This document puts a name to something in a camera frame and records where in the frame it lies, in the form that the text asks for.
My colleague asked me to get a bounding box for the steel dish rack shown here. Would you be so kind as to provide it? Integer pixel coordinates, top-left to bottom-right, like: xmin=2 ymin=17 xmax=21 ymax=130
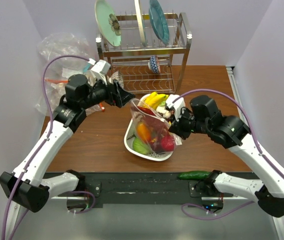
xmin=95 ymin=12 xmax=192 ymax=94

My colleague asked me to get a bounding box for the clear polka dot zip bag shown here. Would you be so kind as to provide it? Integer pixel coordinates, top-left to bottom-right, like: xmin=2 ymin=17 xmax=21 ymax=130
xmin=130 ymin=98 xmax=183 ymax=154

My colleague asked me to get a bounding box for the beige rimmed plate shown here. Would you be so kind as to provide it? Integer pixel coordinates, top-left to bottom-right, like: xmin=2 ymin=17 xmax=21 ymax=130
xmin=134 ymin=0 xmax=146 ymax=47

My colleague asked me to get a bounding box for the orange red pepper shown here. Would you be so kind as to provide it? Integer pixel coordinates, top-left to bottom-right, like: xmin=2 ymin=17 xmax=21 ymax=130
xmin=136 ymin=122 xmax=152 ymax=143

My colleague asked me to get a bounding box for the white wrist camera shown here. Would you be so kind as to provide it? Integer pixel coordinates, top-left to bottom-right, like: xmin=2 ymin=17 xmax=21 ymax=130
xmin=86 ymin=58 xmax=111 ymax=85
xmin=165 ymin=94 xmax=186 ymax=122

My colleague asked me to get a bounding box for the green cucumber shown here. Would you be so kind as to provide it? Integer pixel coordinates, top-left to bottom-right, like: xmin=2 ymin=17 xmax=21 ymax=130
xmin=178 ymin=170 xmax=210 ymax=180

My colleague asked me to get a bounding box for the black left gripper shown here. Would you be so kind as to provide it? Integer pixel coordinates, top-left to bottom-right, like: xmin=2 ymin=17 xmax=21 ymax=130
xmin=81 ymin=73 xmax=135 ymax=110

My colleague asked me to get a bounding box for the mint green flower plate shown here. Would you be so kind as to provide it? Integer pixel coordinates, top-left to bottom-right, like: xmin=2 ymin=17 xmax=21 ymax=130
xmin=94 ymin=0 xmax=122 ymax=47

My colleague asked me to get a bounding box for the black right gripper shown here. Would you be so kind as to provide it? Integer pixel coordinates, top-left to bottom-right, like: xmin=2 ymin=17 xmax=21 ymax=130
xmin=169 ymin=105 xmax=210 ymax=140

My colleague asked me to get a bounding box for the teal blue plate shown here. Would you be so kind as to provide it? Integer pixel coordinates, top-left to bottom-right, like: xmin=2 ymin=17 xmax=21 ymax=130
xmin=149 ymin=0 xmax=170 ymax=46

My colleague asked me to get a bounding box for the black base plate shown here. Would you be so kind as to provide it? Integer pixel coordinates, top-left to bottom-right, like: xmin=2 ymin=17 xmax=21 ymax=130
xmin=56 ymin=172 xmax=235 ymax=209

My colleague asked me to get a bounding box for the small yellow banana bunch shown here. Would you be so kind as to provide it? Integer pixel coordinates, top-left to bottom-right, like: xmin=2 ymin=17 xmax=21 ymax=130
xmin=143 ymin=91 xmax=168 ymax=110

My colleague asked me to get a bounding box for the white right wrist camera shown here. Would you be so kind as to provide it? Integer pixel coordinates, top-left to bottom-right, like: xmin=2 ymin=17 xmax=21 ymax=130
xmin=165 ymin=94 xmax=186 ymax=122

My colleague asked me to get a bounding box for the pile of clear plastic bags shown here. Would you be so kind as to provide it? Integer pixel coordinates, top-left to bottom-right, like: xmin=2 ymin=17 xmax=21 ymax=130
xmin=37 ymin=32 xmax=98 ymax=111

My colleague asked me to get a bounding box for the red plastic lobster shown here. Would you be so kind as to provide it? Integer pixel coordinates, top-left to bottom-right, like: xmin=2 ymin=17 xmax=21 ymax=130
xmin=138 ymin=106 xmax=167 ymax=131

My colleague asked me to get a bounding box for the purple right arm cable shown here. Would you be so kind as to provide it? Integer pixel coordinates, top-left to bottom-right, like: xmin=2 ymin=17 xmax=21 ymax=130
xmin=174 ymin=88 xmax=284 ymax=221

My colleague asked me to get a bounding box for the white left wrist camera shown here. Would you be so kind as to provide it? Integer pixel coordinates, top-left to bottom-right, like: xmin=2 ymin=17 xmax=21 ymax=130
xmin=86 ymin=58 xmax=111 ymax=85

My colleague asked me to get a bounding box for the white perforated fruit tray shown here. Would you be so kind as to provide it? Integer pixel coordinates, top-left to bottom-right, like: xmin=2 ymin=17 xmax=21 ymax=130
xmin=124 ymin=91 xmax=183 ymax=162

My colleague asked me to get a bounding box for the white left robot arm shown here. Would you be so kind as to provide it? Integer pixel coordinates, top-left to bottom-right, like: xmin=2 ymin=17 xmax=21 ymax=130
xmin=0 ymin=74 xmax=135 ymax=213

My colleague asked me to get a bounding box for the grey patterned bowl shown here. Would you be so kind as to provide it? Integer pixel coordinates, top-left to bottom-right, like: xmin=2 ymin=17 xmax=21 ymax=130
xmin=111 ymin=71 xmax=124 ymax=88

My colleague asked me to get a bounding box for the dark red apple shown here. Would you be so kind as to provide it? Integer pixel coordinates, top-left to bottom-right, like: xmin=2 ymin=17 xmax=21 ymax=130
xmin=149 ymin=140 xmax=163 ymax=154

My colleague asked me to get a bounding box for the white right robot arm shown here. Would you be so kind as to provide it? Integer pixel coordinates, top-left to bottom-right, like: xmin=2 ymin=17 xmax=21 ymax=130
xmin=165 ymin=94 xmax=284 ymax=218

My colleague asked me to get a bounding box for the small red strawberry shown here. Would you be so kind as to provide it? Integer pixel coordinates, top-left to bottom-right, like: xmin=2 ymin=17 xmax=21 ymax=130
xmin=160 ymin=135 xmax=175 ymax=152

